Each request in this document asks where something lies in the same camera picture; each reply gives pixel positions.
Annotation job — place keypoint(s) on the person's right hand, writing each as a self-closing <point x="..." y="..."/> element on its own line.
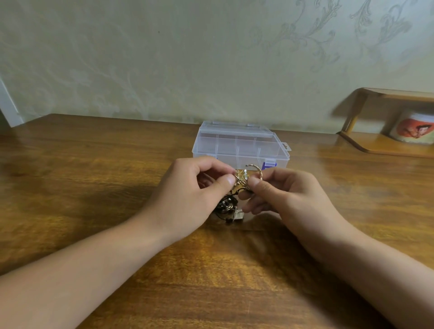
<point x="298" y="203"/>

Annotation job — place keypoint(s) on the person's left hand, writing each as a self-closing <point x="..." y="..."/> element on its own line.
<point x="180" y="200"/>

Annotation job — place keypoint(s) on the clear plastic organizer box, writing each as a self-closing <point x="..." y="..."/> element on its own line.
<point x="241" y="144"/>

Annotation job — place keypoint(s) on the person's left forearm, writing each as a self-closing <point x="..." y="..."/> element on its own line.
<point x="68" y="278"/>

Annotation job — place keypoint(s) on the person's right forearm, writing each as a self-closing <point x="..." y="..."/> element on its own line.
<point x="386" y="281"/>

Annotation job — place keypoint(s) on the wooden shelf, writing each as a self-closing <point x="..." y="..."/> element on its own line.
<point x="386" y="144"/>

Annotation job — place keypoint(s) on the white printed mug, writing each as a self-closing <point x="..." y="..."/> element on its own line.
<point x="415" y="127"/>

